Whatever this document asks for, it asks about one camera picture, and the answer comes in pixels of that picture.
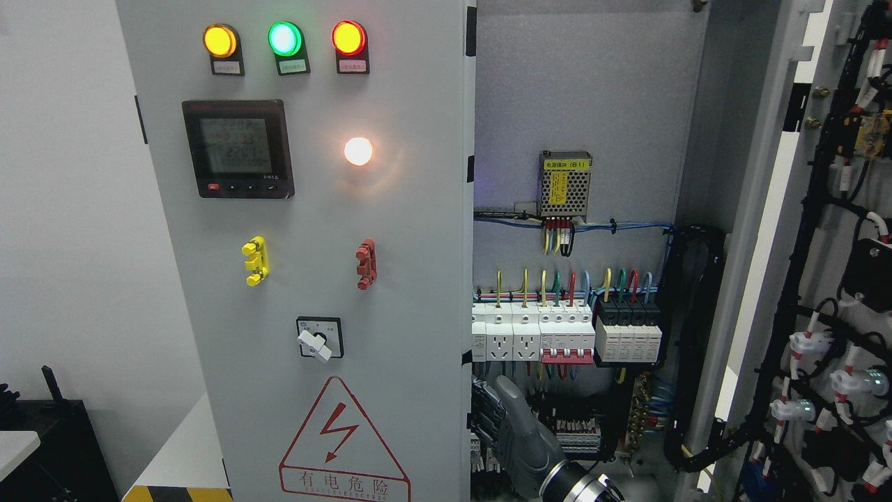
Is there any grey cabinet door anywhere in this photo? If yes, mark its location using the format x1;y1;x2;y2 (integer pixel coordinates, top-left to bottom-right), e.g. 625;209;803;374
663;1;890;501
117;1;475;501

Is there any metal mesh power supply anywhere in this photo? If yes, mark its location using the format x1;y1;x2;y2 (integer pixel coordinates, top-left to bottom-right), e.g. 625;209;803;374
539;150;592;219

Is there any black relay terminal row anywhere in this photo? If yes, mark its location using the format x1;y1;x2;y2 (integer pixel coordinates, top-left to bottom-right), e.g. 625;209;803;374
470;381;603;474

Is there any red indicator lamp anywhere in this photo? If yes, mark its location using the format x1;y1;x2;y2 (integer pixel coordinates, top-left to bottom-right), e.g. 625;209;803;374
332;20;367;56

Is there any black equipment case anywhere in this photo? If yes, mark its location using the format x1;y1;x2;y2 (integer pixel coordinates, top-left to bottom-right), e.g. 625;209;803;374
1;366;118;501

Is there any white glowing indicator lamp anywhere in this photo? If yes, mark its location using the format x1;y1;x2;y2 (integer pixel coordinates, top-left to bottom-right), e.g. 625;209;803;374
343;137;374;167

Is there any white socket breaker row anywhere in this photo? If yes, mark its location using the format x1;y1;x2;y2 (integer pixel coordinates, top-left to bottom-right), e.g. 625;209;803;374
471;300;596;365

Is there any yellow test terminal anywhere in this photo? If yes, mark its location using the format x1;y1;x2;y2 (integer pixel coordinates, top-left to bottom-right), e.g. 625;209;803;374
241;235;270;288

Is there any dark grey robot hand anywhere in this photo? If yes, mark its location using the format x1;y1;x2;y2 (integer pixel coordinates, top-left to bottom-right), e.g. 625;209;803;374
470;376;566;499

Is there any black digital power meter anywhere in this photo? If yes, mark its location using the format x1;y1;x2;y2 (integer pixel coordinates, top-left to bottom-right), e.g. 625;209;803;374
182;99;294;199

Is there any yellow indicator lamp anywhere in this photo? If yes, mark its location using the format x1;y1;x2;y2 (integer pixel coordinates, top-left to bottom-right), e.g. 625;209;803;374
203;23;238;59

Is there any red test terminal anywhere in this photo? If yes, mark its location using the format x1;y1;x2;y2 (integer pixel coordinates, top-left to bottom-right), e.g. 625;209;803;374
355;238;377;290

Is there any black cable loom right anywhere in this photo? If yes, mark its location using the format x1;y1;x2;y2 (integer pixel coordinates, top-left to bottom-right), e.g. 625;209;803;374
659;225;728;473

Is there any white rotary selector switch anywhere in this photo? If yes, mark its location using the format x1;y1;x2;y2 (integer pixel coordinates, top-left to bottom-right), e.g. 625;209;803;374
295;317;344;362

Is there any green indicator lamp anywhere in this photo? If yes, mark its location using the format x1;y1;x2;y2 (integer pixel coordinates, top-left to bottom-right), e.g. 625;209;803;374
267;20;303;58

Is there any red electric hazard warning sticker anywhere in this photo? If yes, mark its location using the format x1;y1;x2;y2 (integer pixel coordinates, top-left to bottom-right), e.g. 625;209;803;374
278;376;412;501

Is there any black white surge protector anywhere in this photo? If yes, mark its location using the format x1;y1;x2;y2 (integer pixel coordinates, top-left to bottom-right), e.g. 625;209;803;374
594;301;663;366

